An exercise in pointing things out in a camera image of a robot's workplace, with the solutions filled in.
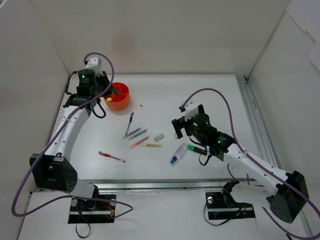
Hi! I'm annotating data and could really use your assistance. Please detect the yellow slim highlighter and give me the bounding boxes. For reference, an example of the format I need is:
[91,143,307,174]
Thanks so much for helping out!
[138,143,162,148]

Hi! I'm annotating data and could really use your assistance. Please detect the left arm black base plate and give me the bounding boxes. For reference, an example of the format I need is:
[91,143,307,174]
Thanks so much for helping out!
[67,199,116,224]

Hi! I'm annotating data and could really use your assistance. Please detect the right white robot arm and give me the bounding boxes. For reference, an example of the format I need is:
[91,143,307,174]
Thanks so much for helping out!
[171,104,309,224]

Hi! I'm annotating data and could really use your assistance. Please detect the aluminium frame rail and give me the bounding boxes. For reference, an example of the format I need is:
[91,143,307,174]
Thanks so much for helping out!
[37,74,316,240]

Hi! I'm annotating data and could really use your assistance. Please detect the pink-orange slim highlighter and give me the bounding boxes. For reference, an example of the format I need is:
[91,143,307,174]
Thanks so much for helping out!
[130,136,150,149]

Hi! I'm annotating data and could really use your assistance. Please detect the red gel pen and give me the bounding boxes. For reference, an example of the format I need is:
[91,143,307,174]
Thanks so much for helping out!
[98,151,126,163]

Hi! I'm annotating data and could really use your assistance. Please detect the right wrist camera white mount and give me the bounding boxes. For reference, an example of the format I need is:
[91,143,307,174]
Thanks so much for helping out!
[178,105,199,122]

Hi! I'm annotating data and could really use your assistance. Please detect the grey-white eraser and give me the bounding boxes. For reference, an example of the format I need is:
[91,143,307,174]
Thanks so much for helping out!
[154,133,165,142]

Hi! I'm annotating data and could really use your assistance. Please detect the orange round divided container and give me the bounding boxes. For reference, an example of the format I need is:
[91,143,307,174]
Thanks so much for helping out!
[104,82,131,111]

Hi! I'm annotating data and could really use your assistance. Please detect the green-grey slim highlighter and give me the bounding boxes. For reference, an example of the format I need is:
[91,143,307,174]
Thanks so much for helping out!
[128,129,148,141]

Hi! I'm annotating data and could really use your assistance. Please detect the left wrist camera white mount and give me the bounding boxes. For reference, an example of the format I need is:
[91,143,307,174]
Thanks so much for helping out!
[85,56,103,76]

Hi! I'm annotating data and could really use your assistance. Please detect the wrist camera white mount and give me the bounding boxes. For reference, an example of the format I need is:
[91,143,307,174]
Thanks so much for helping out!
[178,105,199,122]
[85,56,103,76]

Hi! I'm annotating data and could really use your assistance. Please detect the blue ballpoint pen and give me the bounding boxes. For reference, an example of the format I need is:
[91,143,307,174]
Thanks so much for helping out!
[125,112,135,136]

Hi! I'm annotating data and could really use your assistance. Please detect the green cap black highlighter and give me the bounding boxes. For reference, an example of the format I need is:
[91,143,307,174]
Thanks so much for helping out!
[187,144,207,156]

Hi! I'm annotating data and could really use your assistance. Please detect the purple-grey slim highlighter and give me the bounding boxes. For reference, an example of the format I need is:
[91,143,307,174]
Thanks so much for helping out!
[122,127,142,140]

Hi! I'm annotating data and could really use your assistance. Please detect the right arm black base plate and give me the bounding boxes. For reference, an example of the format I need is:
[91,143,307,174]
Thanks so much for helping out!
[203,180,256,227]

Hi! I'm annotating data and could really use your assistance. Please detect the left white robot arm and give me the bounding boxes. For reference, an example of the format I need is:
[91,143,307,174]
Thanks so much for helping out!
[29,68,118,210]

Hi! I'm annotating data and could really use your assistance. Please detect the clear glue bottle blue cap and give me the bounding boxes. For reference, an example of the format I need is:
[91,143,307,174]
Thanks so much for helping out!
[170,142,188,166]

